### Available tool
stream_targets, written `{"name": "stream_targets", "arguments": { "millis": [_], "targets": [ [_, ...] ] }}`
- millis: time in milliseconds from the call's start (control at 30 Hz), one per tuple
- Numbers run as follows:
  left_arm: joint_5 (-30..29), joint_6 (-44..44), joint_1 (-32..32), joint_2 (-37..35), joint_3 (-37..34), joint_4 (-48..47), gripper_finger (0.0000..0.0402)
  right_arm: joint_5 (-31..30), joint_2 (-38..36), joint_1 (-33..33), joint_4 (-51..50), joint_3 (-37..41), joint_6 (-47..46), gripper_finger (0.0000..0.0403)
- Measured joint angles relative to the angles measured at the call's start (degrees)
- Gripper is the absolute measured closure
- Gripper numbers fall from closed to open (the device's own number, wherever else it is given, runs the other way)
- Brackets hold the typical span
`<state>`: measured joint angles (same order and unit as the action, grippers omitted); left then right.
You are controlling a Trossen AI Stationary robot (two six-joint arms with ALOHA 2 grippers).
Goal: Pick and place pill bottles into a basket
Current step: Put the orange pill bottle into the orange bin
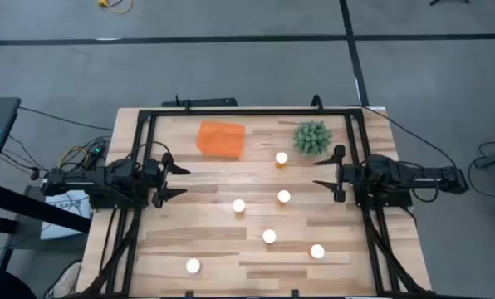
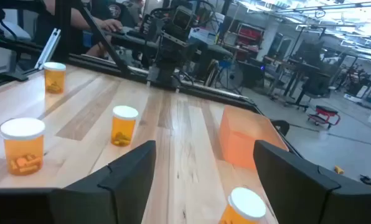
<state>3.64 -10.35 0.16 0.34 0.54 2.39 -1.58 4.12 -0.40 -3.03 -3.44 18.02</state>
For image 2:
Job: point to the amber pill bottle white cap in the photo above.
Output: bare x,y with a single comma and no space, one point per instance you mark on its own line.
54,79
124,127
246,203
23,149

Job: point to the black upright frame post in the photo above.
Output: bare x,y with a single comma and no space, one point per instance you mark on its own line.
62,31

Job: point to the black table edge frame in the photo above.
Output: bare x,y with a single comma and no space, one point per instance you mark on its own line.
204,90

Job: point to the white and blue box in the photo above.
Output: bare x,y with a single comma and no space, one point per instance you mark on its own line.
202,35

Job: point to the black table corner bracket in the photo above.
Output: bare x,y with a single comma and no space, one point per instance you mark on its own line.
280,127

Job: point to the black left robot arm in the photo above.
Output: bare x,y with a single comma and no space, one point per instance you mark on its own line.
163,76

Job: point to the round floor fan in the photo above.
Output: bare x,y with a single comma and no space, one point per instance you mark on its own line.
232,76

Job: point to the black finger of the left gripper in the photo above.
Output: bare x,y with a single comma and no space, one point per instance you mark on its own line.
150,28
195,49

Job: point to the person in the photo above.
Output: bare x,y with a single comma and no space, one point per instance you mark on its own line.
76,18
123,15

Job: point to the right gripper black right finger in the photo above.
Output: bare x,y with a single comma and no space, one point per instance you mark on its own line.
313,199

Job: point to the silver aluminium extrusion bar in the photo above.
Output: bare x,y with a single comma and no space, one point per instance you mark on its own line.
48,48

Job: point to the red storage shelf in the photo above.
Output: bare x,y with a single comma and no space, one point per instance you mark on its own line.
249,35

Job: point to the person's hand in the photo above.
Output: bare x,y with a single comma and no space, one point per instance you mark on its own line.
110,25

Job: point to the black diagonal frame strut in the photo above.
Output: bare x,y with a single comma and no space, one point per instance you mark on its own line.
104,40

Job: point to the orange translucent plastic basket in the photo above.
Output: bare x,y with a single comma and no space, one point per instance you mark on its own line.
244,140

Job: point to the black office desk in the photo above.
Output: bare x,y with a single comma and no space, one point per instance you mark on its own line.
297,67

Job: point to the red rolling stool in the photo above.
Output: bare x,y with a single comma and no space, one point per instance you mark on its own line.
324,115

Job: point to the small yellow floor object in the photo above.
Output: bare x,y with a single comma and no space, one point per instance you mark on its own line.
339,170

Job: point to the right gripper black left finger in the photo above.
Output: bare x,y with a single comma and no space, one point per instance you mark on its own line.
79,205

